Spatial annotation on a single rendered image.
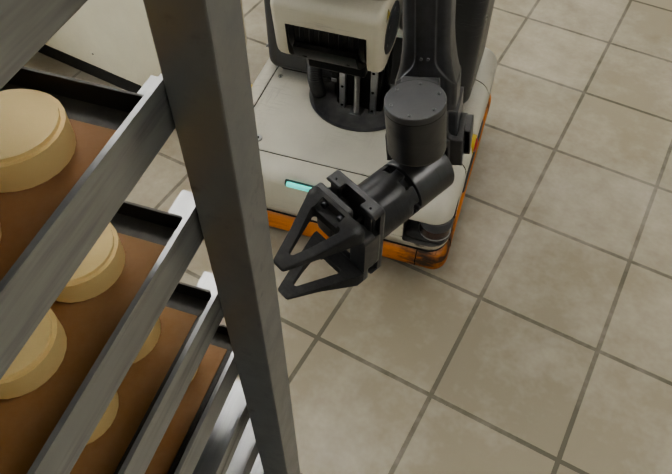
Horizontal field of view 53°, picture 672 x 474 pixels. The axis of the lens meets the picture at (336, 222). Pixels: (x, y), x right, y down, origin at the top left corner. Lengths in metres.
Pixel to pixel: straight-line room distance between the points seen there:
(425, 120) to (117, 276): 0.32
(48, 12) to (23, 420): 0.20
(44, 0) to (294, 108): 1.52
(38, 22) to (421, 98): 0.43
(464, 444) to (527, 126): 1.05
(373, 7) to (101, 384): 1.03
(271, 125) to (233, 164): 1.37
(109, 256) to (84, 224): 0.09
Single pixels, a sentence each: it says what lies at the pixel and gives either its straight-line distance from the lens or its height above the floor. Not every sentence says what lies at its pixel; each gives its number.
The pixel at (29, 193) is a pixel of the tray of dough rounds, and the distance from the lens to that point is 0.32.
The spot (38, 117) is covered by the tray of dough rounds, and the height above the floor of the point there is 1.24.
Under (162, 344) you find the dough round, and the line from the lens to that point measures 0.47.
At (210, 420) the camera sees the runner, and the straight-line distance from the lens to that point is 0.53.
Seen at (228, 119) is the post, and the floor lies 1.23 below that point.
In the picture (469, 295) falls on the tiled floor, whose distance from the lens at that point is 1.74.
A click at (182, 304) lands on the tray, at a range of 0.48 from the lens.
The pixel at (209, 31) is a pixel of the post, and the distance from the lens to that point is 0.29.
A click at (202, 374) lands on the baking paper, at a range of 0.56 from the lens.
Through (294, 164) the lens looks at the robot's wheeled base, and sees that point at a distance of 1.61.
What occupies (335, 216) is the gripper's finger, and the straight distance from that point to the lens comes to 0.60.
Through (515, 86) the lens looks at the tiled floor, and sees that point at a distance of 2.32.
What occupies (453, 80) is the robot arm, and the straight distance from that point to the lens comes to 0.68.
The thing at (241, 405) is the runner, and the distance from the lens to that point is 0.64.
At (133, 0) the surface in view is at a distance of 1.96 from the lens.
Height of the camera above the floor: 1.44
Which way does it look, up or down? 52 degrees down
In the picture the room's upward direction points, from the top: straight up
